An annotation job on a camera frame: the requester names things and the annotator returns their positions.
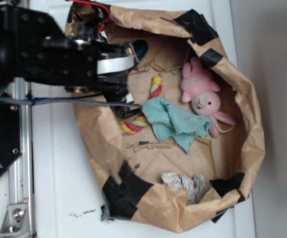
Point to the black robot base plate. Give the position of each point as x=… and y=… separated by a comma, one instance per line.
x=10, y=138

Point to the teal terry cloth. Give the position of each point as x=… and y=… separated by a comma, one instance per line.
x=169, y=120

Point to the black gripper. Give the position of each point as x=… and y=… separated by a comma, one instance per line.
x=114, y=64

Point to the multicolour rope ring toy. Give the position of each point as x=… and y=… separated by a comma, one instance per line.
x=130, y=128

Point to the dark green plastic pickle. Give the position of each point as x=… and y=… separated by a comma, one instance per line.
x=141, y=48

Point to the crumpled grey white rag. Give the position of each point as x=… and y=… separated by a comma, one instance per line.
x=196, y=187

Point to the aluminium extrusion rail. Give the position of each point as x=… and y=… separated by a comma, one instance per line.
x=20, y=173

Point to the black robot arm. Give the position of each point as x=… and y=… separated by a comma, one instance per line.
x=33, y=47

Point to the pink plush lamb toy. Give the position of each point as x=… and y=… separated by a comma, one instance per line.
x=200, y=90

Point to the brown paper bag bin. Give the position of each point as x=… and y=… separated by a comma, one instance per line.
x=128, y=168

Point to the metal corner bracket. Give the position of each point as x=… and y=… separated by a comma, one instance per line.
x=16, y=221

